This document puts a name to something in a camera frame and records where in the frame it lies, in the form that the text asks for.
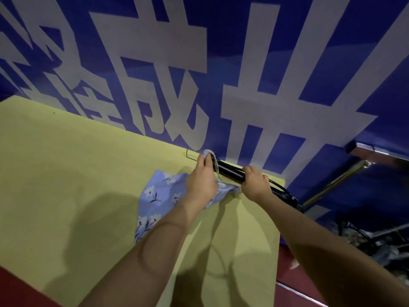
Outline person's left hand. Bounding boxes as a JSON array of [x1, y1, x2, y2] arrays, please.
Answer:
[[185, 153, 220, 206]]

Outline person's right hand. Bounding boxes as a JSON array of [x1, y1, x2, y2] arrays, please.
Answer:
[[241, 166, 273, 204]]

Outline black clothes hanger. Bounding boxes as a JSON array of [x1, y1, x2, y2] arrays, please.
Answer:
[[186, 149, 304, 212]]

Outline light blue floral cloth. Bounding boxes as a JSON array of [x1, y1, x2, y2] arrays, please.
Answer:
[[134, 149, 242, 243]]

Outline person's right forearm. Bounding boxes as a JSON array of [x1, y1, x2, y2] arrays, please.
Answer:
[[256, 192, 409, 307]]

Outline person's left forearm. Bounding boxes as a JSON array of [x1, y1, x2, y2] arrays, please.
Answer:
[[78, 193, 215, 307]]

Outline blue banner with white characters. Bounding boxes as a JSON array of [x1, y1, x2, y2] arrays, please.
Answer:
[[0, 0, 409, 246]]

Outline dark wooden ledge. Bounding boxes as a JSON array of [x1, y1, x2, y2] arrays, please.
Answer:
[[348, 142, 409, 171]]

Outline yellow-green table mat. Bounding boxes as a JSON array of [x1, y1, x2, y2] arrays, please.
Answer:
[[0, 95, 286, 307]]

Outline metal rail bar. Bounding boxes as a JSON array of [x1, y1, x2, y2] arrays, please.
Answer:
[[302, 160, 376, 212]]

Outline tangle of cables and clutter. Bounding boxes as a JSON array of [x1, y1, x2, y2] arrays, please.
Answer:
[[334, 220, 409, 286]]

